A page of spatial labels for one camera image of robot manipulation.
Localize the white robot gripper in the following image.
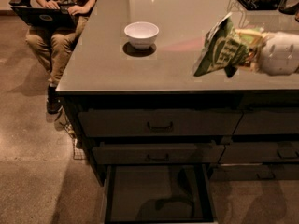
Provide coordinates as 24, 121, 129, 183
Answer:
235, 29, 299, 76

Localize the green jalapeno chip bag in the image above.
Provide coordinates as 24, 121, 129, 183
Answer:
193, 13, 250, 78

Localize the dark round object on counter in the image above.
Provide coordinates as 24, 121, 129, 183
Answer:
278, 0, 299, 15

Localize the top right drawer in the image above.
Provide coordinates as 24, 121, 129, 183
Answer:
235, 107, 299, 135

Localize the middle right drawer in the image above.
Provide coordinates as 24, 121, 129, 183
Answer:
220, 141, 299, 164

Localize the bottom right drawer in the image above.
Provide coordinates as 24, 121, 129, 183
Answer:
208, 164, 299, 181

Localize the open bottom drawer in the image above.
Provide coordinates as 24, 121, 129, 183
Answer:
101, 164, 218, 224

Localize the top left drawer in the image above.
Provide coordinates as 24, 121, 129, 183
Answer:
78, 109, 241, 137

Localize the middle left drawer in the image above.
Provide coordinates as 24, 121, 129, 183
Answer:
92, 143, 224, 164

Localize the white ceramic bowl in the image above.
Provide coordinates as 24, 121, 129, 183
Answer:
124, 21, 160, 50

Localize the seated person in khakis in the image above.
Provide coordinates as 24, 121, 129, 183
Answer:
26, 0, 96, 114

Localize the black laptop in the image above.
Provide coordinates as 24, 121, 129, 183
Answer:
12, 7, 78, 28

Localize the black office chair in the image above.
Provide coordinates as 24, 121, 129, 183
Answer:
9, 0, 31, 7

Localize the wire rack on floor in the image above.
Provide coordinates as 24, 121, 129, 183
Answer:
58, 116, 86, 161

